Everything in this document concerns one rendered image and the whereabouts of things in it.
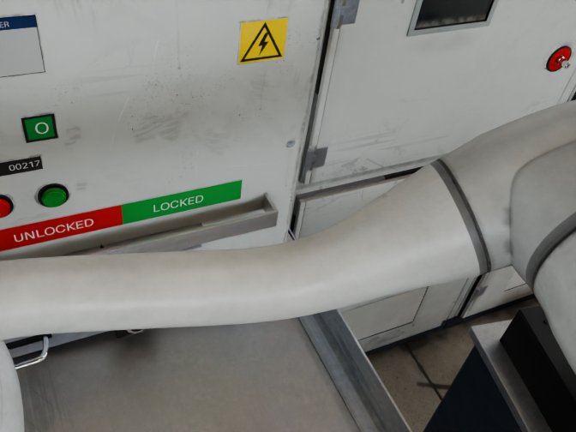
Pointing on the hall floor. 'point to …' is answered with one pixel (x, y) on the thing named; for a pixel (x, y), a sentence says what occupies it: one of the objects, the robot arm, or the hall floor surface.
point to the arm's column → (473, 403)
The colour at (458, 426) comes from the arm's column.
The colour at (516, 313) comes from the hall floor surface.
